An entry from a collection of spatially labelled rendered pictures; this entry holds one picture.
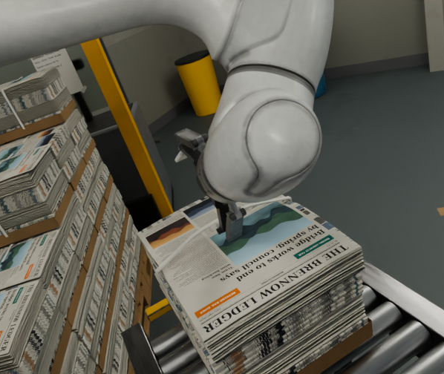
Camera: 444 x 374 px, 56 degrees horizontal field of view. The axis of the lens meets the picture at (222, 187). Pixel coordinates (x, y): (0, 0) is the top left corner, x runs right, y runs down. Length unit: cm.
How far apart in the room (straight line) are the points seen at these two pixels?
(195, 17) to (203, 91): 452
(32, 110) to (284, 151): 184
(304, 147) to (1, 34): 30
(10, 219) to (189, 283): 107
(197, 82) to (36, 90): 308
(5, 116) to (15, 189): 64
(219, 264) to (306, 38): 40
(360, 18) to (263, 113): 448
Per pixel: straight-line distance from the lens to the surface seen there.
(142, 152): 267
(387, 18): 478
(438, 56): 456
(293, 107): 39
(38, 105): 212
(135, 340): 103
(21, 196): 162
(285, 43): 46
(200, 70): 494
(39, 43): 47
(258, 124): 37
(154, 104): 524
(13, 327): 127
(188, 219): 88
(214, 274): 70
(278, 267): 67
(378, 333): 89
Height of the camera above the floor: 146
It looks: 26 degrees down
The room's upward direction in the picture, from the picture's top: 20 degrees counter-clockwise
